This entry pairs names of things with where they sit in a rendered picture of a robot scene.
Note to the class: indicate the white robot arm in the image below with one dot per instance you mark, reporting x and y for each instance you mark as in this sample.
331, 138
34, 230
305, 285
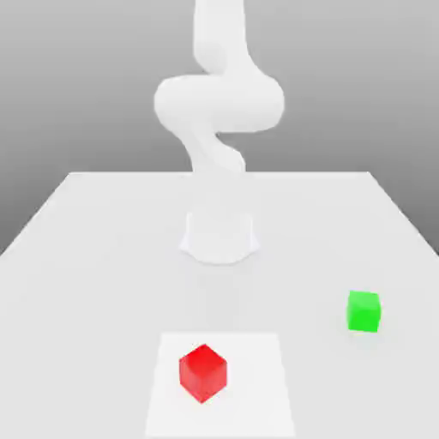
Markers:
219, 103

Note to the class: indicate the small red cube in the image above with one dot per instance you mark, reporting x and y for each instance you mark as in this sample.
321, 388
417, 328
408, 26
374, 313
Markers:
202, 374

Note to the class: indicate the small green cube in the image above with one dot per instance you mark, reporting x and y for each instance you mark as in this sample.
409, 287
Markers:
363, 311

